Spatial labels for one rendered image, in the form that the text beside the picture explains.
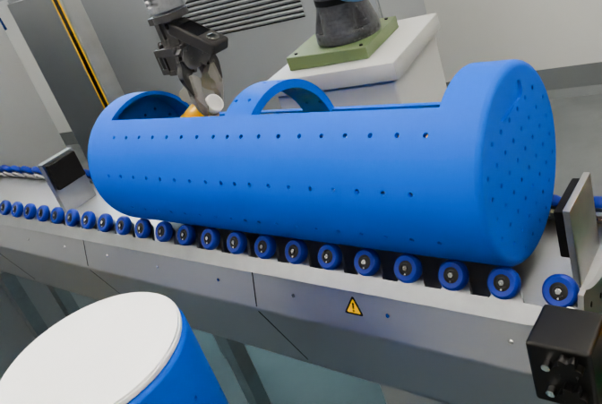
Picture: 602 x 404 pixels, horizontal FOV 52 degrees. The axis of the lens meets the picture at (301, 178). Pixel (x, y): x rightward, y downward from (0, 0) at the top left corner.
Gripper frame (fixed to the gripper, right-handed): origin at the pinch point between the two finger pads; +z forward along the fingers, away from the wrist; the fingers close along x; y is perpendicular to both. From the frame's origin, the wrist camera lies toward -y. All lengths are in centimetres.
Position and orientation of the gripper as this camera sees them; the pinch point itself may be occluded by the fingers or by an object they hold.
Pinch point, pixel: (214, 105)
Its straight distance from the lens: 128.0
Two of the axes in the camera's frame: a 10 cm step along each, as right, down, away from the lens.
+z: 3.1, 8.6, 4.2
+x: -5.7, 5.2, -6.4
